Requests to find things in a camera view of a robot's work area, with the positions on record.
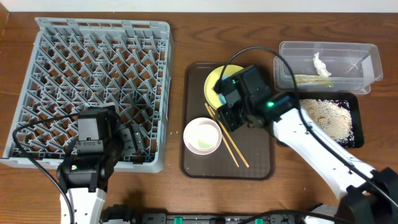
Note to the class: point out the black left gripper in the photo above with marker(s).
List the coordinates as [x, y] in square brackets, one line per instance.
[125, 140]

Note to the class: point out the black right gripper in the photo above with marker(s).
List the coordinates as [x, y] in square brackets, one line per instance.
[230, 116]

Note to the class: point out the yellow plate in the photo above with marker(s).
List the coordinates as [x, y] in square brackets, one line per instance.
[211, 96]

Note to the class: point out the pink bowl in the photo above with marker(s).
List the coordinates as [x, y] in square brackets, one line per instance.
[202, 136]

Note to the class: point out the yellow green wrapper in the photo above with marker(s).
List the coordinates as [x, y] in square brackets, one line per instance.
[311, 80]

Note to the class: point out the white tissue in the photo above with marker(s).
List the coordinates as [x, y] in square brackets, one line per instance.
[320, 66]

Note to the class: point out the rice pile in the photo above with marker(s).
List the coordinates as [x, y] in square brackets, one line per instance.
[331, 117]

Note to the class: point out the light blue bowl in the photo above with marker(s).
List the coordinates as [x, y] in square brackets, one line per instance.
[222, 99]

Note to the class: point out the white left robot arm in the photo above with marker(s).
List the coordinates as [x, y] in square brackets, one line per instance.
[84, 182]

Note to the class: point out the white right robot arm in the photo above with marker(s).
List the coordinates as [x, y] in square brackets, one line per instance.
[365, 195]

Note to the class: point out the grey dishwasher rack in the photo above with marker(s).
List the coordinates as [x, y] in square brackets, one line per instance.
[80, 63]

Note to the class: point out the wooden chopstick right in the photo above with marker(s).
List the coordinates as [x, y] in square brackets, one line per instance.
[227, 135]

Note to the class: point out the brown serving tray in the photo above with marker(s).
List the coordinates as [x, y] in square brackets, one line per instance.
[256, 145]

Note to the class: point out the clear plastic bin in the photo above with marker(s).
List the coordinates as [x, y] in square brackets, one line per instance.
[353, 66]

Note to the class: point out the black tray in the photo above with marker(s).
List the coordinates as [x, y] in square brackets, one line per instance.
[353, 107]

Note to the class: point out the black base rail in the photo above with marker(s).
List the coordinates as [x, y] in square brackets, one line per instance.
[129, 215]

